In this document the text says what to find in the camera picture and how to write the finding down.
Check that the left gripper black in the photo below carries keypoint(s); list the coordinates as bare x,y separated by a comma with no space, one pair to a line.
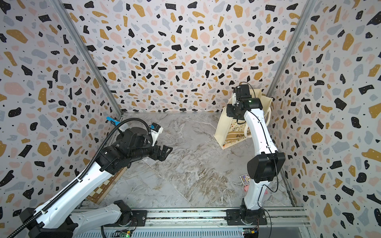
157,155

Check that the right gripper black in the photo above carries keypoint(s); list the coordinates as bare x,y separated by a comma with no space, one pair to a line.
229,113

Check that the cream floral canvas bag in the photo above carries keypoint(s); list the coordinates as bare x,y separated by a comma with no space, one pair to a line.
229,132

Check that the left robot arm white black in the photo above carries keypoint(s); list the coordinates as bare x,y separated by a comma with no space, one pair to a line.
55,218

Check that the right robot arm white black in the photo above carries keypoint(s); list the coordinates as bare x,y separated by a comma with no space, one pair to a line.
266,164

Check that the blue toy microphone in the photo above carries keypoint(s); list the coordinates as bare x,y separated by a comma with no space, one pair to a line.
113,121

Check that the playing card box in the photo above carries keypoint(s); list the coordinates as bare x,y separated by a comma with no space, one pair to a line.
245,179

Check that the wooden chessboard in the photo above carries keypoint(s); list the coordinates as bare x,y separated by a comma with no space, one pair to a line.
102,190

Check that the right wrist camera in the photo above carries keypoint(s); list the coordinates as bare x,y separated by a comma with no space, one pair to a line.
241,93

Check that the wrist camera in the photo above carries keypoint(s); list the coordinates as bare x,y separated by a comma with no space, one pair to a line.
241,93
155,130

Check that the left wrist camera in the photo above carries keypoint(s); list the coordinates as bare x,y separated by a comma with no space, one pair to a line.
155,130

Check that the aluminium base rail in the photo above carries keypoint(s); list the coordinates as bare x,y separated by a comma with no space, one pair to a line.
272,222

